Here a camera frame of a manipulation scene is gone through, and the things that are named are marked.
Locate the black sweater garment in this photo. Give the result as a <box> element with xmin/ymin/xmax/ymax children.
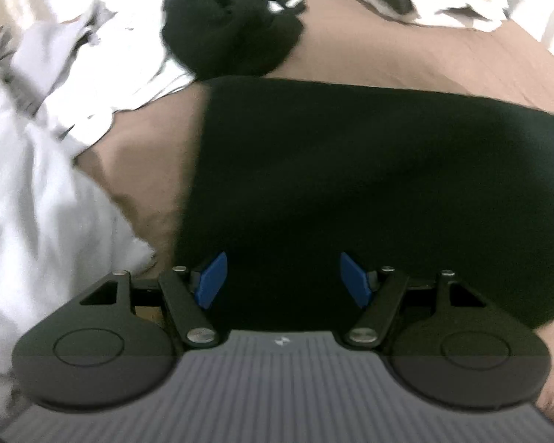
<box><xmin>175</xmin><ymin>77</ymin><xmax>554</xmax><ymax>327</ymax></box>

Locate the crumpled white grey clothes pile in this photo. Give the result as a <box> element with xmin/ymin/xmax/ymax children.
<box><xmin>0</xmin><ymin>0</ymin><xmax>194</xmax><ymax>424</ymax></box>

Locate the crumpled black garment with white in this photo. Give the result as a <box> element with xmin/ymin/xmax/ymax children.
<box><xmin>161</xmin><ymin>0</ymin><xmax>306</xmax><ymax>80</ymax></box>

